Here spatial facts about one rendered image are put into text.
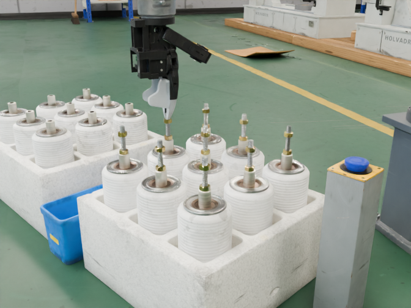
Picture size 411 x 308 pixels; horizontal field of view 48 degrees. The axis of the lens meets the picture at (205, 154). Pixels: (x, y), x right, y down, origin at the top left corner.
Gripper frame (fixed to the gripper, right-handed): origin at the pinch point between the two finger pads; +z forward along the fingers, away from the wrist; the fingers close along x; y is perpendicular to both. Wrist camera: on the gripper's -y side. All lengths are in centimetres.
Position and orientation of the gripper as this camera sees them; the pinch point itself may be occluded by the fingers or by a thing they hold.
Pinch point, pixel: (170, 112)
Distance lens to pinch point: 100.8
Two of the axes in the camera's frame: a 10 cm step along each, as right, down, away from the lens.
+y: -9.2, 1.5, -3.6
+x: 3.9, 3.4, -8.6
